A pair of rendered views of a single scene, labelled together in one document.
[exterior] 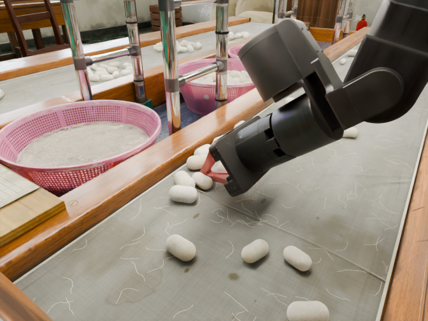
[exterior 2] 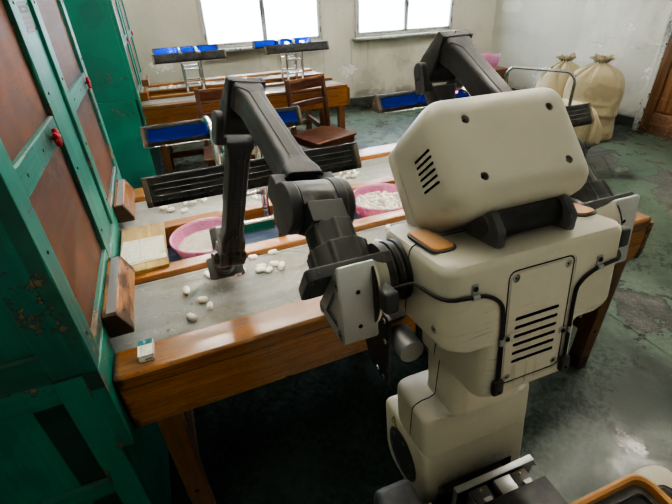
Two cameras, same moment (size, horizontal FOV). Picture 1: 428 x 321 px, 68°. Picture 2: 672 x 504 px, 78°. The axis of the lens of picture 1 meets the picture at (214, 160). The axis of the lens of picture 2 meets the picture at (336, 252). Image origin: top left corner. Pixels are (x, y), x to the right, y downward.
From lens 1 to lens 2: 111 cm
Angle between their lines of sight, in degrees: 30
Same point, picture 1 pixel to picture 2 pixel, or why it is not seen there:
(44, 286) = (150, 287)
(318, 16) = not seen: outside the picture
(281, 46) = (214, 234)
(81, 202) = (175, 266)
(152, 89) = not seen: hidden behind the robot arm
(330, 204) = (250, 297)
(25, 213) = (156, 264)
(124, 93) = (256, 213)
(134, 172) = (200, 260)
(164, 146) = not seen: hidden behind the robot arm
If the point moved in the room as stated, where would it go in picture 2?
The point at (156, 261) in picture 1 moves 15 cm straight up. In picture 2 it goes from (179, 292) to (167, 250)
